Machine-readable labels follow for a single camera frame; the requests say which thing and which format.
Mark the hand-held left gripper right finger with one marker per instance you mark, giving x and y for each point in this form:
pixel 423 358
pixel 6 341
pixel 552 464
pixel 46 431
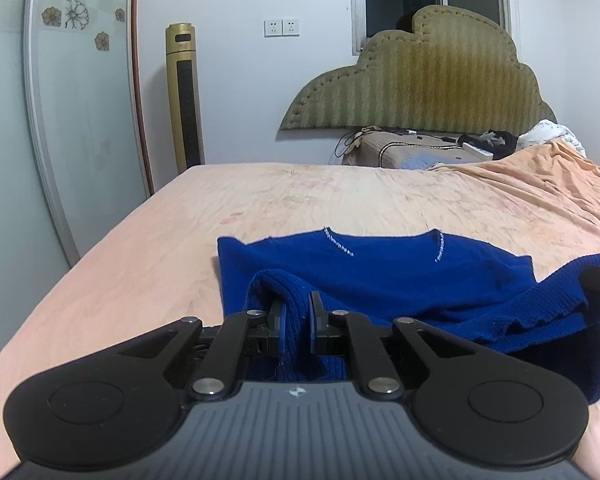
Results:
pixel 314 331

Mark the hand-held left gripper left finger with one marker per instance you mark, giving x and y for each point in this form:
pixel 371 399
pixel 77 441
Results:
pixel 282 331

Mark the blue knit sweater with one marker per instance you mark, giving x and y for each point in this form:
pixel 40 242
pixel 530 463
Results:
pixel 405 280

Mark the pink bed blanket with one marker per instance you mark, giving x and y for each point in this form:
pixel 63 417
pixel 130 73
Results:
pixel 280 195

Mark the white knitted blanket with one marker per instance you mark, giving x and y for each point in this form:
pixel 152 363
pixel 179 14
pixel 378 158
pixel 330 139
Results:
pixel 552 135

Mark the black cloth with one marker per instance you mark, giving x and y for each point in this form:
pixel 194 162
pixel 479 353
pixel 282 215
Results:
pixel 500 141

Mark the beige pillow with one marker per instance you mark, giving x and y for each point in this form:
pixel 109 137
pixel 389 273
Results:
pixel 410 152

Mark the gold tower fan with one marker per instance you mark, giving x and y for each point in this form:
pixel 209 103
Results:
pixel 185 100

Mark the olive padded headboard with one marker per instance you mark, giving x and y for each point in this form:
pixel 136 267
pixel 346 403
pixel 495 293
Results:
pixel 430 85

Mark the flower-print wardrobe door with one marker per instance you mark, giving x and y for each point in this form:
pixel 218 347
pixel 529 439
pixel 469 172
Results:
pixel 55 135

